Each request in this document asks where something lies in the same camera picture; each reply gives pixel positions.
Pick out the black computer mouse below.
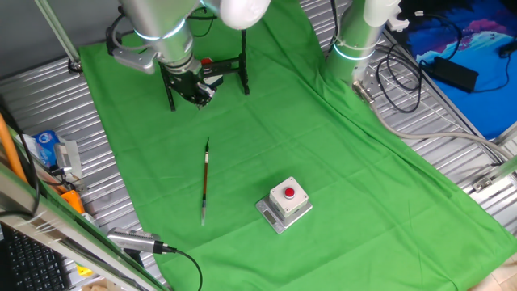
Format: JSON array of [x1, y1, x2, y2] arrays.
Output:
[[498, 40, 517, 58]]

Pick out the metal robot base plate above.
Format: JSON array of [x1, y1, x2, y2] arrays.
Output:
[[351, 60, 391, 90]]

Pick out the orange pole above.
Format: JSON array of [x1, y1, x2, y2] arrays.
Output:
[[0, 112, 27, 185]]

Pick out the blue tissue pack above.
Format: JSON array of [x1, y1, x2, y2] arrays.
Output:
[[32, 129, 61, 169]]

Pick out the black keyboard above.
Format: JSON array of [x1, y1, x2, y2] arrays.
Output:
[[0, 226, 74, 291]]

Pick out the brown calligraphy brush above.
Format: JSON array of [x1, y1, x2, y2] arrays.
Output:
[[200, 136, 211, 226]]

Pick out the white power plug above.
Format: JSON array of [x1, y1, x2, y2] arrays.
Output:
[[385, 10, 410, 33]]

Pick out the red-button box with metal baseplate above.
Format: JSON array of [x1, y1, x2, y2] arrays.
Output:
[[254, 175, 314, 235]]

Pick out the orange box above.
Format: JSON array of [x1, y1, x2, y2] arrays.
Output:
[[60, 189, 86, 215]]

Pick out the black stand-camera cable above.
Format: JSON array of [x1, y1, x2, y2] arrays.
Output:
[[155, 241, 204, 291]]

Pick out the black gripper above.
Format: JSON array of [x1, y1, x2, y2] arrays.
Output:
[[161, 64, 217, 109]]

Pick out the aluminium profile with bracket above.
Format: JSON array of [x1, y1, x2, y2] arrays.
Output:
[[471, 155, 517, 194]]

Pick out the silver camera on black stand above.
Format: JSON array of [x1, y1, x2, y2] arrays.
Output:
[[107, 226, 162, 268]]

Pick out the aluminium frame beam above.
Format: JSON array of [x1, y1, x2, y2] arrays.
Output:
[[0, 161, 170, 291]]

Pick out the black cable bundle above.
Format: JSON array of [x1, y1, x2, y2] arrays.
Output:
[[375, 11, 465, 114]]

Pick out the green cloth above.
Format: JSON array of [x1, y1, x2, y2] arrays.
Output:
[[78, 0, 517, 291]]

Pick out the black power adapter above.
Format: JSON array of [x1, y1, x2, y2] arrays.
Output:
[[422, 56, 481, 94]]

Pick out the slanted aluminium strut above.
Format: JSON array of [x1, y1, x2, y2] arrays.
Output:
[[34, 0, 84, 76]]

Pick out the blue patterned mat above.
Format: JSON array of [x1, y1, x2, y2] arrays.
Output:
[[403, 0, 517, 141]]

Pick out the black pen rack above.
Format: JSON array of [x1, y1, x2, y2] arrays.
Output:
[[158, 28, 251, 113]]

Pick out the silver depth camera with bracket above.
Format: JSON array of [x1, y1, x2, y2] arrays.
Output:
[[111, 47, 158, 76]]

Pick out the silver ribbed device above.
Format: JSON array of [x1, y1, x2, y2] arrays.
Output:
[[53, 139, 84, 181]]

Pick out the thick grey hose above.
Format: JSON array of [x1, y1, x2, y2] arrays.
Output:
[[351, 78, 517, 161]]

